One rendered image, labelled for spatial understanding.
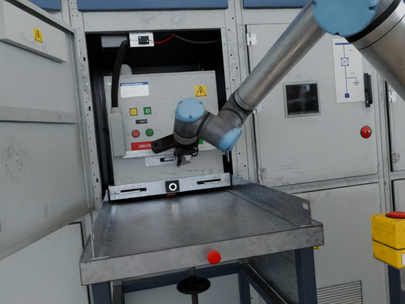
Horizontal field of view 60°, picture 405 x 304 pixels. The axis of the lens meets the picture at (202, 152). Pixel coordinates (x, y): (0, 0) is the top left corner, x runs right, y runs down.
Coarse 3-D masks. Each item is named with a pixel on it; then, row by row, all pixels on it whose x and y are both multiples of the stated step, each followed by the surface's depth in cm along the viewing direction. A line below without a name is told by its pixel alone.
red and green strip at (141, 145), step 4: (200, 140) 160; (132, 144) 154; (136, 144) 154; (140, 144) 154; (144, 144) 155; (148, 144) 155; (132, 148) 154; (136, 148) 154; (140, 148) 154; (144, 148) 155; (148, 148) 155
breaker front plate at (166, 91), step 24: (120, 96) 152; (144, 96) 154; (168, 96) 156; (192, 96) 158; (168, 120) 157; (120, 168) 153; (144, 168) 155; (168, 168) 157; (192, 168) 160; (216, 168) 162
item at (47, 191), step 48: (0, 0) 99; (0, 48) 100; (48, 48) 121; (0, 96) 99; (48, 96) 124; (0, 144) 97; (48, 144) 121; (0, 192) 96; (48, 192) 119; (0, 240) 94
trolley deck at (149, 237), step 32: (224, 192) 156; (128, 224) 113; (160, 224) 109; (192, 224) 106; (224, 224) 102; (256, 224) 99; (288, 224) 96; (320, 224) 94; (128, 256) 83; (160, 256) 85; (192, 256) 87; (224, 256) 88
